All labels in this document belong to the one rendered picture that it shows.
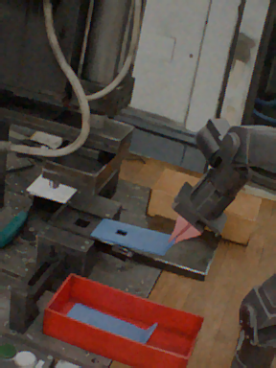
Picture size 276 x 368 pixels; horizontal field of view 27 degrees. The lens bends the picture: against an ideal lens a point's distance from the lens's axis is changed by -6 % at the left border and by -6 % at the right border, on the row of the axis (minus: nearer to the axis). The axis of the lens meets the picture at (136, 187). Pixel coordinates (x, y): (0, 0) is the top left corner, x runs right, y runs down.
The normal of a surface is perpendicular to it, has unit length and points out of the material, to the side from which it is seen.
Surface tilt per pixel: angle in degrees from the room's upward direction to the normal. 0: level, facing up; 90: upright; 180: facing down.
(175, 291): 0
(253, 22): 90
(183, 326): 90
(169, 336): 0
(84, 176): 90
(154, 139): 90
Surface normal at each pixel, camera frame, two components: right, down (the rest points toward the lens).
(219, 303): 0.18, -0.86
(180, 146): -0.37, 0.39
